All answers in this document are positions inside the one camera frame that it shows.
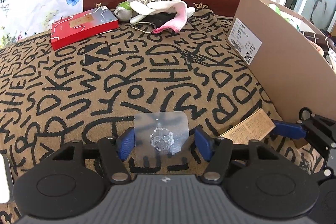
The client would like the brown paper leaflet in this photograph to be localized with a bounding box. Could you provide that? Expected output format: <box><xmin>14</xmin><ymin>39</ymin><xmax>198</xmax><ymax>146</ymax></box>
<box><xmin>222</xmin><ymin>109</ymin><xmax>275</xmax><ymax>142</ymax></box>

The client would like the clear clover adhesive hook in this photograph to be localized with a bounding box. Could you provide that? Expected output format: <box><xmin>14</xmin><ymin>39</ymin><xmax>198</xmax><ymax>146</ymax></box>
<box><xmin>130</xmin><ymin>112</ymin><xmax>190</xmax><ymax>171</ymax></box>

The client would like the white rounded tin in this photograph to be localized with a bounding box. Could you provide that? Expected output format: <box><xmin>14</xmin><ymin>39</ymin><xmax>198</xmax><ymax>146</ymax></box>
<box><xmin>0</xmin><ymin>154</ymin><xmax>14</xmax><ymax>205</ymax></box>

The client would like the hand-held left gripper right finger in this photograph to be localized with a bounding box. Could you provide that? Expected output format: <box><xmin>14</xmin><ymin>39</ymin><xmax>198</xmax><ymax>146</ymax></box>
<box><xmin>194</xmin><ymin>126</ymin><xmax>286</xmax><ymax>184</ymax></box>

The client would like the brown letter print blanket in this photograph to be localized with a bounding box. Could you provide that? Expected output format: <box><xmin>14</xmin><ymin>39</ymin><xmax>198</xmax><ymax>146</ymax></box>
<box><xmin>0</xmin><ymin>6</ymin><xmax>327</xmax><ymax>224</ymax></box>

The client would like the black cloth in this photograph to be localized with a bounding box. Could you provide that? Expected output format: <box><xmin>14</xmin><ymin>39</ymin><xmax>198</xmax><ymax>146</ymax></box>
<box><xmin>142</xmin><ymin>12</ymin><xmax>182</xmax><ymax>28</ymax></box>

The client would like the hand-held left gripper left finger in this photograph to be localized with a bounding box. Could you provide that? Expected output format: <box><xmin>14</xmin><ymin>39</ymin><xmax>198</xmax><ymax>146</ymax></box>
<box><xmin>51</xmin><ymin>127</ymin><xmax>135</xmax><ymax>184</ymax></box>

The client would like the red and silver flat box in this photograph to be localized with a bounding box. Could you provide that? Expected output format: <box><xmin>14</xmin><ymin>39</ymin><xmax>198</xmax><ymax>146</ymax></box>
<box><xmin>50</xmin><ymin>6</ymin><xmax>119</xmax><ymax>51</ymax></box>

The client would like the large cardboard box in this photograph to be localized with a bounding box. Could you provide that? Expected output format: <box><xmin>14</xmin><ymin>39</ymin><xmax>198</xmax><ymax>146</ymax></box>
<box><xmin>225</xmin><ymin>0</ymin><xmax>336</xmax><ymax>150</ymax></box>

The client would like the white sock with green toe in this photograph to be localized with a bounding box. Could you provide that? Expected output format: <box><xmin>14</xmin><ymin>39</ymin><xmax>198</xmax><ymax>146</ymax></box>
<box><xmin>114</xmin><ymin>2</ymin><xmax>148</xmax><ymax>23</ymax></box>

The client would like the white and pink sock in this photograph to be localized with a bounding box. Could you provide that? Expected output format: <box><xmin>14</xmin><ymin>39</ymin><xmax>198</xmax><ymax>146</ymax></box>
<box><xmin>130</xmin><ymin>0</ymin><xmax>196</xmax><ymax>32</ymax></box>

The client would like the metal wire clip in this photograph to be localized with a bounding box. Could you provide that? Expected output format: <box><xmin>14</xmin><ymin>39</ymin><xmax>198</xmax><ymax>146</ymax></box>
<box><xmin>130</xmin><ymin>21</ymin><xmax>158</xmax><ymax>31</ymax></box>

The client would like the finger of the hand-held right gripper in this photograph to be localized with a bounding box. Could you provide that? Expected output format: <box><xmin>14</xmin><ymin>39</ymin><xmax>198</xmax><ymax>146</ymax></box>
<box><xmin>272</xmin><ymin>107</ymin><xmax>336</xmax><ymax>158</ymax></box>

